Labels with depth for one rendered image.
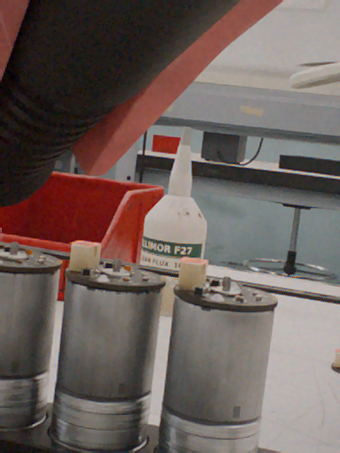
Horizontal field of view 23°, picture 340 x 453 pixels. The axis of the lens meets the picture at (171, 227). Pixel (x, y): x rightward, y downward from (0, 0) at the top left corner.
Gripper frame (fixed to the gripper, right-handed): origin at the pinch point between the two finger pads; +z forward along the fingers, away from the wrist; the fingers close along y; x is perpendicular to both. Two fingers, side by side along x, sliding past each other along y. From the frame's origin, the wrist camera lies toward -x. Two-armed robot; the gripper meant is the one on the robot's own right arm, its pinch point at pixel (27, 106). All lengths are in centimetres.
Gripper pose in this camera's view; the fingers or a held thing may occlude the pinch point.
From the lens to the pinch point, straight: 13.6
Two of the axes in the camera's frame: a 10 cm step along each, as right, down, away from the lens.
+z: -3.3, 8.0, 5.1
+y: -8.7, -0.4, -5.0
